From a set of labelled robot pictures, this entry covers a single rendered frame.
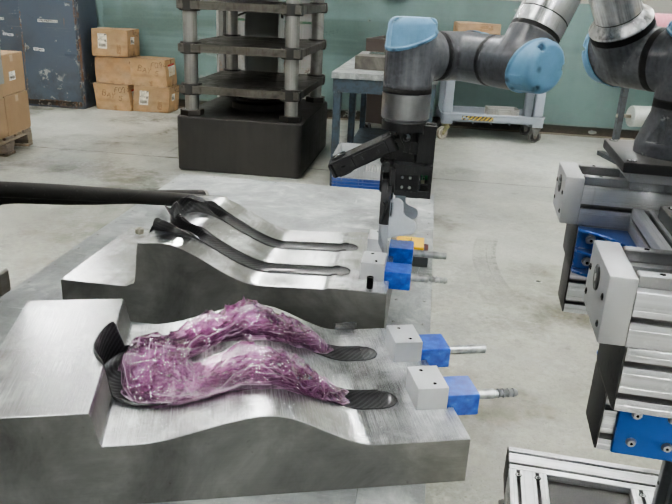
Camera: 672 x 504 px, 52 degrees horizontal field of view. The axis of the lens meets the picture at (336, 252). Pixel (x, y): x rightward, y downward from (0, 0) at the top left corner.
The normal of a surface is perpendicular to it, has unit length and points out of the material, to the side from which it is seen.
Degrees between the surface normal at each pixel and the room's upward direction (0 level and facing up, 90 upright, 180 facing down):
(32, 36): 90
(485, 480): 0
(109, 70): 87
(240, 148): 90
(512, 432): 0
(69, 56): 90
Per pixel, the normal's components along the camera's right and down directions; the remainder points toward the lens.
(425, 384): 0.04, -0.94
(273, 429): 0.16, 0.36
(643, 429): -0.21, 0.33
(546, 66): 0.54, 0.32
